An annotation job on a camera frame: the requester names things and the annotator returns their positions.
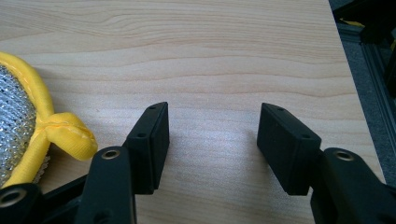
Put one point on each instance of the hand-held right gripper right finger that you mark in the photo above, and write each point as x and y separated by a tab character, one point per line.
286	146

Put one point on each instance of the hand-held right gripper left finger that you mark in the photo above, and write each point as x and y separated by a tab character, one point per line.
149	146

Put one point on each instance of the yellow-trimmed silver scouring pad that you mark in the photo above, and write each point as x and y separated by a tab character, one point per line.
28	124

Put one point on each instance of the black metal frame rail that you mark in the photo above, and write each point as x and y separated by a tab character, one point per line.
375	77

